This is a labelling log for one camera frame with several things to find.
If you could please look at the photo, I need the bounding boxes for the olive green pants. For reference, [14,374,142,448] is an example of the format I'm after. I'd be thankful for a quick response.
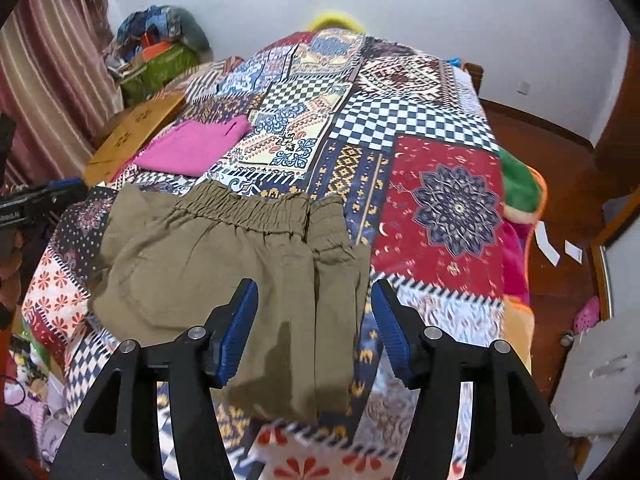
[88,181,371,422]

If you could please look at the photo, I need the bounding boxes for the grey cushion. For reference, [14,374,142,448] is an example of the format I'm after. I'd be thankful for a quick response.
[551,311,640,437]

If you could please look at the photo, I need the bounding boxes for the striped maroon curtain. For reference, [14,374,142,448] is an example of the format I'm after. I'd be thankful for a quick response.
[1,0,124,183]

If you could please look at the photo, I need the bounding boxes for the pink slipper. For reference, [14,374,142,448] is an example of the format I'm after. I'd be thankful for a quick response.
[573,296,600,335]

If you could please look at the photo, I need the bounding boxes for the folded pink garment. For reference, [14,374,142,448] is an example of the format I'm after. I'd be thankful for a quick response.
[134,115,252,177]

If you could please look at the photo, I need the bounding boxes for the white paper scrap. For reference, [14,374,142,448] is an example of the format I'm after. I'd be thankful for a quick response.
[564,240,584,264]
[535,220,561,266]

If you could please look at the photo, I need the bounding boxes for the pile of clothes and bags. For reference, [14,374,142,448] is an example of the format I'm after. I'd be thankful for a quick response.
[103,6,213,106]

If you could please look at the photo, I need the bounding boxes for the brown wooden door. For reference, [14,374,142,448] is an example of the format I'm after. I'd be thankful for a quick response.
[594,39,640,185]

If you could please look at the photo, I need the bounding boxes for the patchwork patterned bedspread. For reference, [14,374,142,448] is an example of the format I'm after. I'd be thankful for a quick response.
[23,29,504,479]

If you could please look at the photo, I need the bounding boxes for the yellow pillow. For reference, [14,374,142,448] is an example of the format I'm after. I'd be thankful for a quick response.
[306,10,366,34]

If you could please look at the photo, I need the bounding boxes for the wall socket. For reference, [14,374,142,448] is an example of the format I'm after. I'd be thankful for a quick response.
[518,81,530,96]

